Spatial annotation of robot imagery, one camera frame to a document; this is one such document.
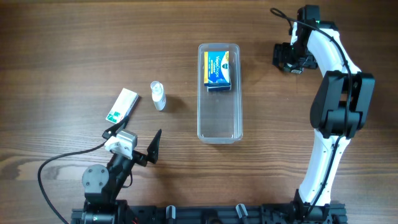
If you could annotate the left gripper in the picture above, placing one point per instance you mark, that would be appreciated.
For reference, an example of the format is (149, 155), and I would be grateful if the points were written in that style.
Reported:
(135, 155)

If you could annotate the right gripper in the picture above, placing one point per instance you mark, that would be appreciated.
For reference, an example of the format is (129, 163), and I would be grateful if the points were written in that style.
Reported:
(308, 61)

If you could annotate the small dark green box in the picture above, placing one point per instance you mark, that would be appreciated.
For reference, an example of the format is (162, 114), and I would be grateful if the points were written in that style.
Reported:
(296, 71)

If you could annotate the white green medicine box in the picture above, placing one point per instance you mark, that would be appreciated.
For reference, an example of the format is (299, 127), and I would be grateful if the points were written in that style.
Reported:
(122, 106)

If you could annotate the blue yellow VapoDrops box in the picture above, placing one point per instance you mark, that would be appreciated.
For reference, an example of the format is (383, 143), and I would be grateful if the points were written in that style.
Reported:
(216, 68)

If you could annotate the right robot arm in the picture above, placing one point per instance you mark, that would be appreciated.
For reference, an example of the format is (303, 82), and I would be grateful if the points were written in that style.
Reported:
(338, 111)

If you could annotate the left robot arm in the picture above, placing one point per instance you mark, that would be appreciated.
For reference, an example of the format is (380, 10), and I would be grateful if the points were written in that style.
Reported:
(102, 184)

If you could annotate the clear plastic container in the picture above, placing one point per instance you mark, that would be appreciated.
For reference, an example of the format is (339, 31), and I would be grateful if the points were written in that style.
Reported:
(220, 113)

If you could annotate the white spray bottle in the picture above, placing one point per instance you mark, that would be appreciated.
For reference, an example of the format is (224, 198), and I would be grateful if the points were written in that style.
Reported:
(158, 95)

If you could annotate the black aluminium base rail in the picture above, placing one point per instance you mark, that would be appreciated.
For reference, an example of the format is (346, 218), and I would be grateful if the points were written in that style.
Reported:
(205, 214)

